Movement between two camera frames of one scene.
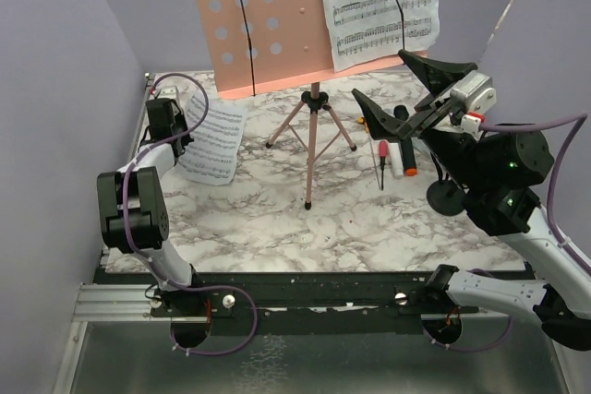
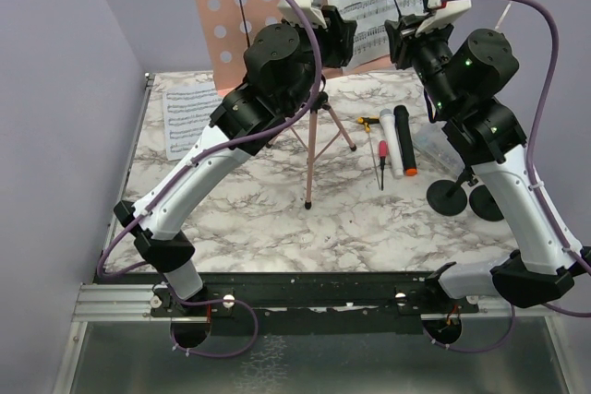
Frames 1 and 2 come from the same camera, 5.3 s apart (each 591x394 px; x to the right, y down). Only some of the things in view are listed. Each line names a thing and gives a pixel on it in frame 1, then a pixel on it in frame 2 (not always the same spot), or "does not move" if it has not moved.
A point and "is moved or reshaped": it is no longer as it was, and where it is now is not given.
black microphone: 408,151 does not move
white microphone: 396,162 does not move
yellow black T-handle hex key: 362,120 does not move
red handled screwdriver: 382,155 does not move
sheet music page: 211,157 is moved or reshaped
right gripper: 383,125 -> 402,39
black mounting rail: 364,302 does not move
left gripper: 178,116 -> 336,37
